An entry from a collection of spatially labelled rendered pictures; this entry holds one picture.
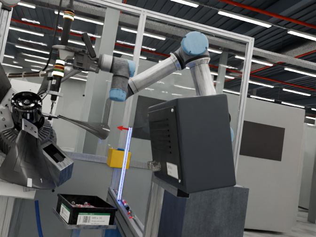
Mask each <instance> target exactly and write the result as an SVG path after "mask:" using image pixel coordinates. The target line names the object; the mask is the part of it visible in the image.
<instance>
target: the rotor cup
mask: <svg viewBox="0 0 316 237"><path fill-rule="evenodd" d="M25 100H29V101H30V102H29V103H28V104H26V103H24V101H25ZM42 104H43V102H42V99H41V97H40V96H39V95H38V94H36V93H34V92H29V91H23V92H19V93H16V94H15V95H13V97H12V98H11V101H10V105H11V107H12V112H11V116H12V120H13V123H14V128H11V130H13V131H14V132H16V133H18V134H19V133H20V131H21V125H20V119H26V120H27V121H29V122H30V123H32V124H33V125H35V126H36V127H37V129H38V131H40V130H41V129H42V128H43V126H44V123H45V118H44V117H43V116H41V115H42ZM27 114H29V119H27Z"/></svg>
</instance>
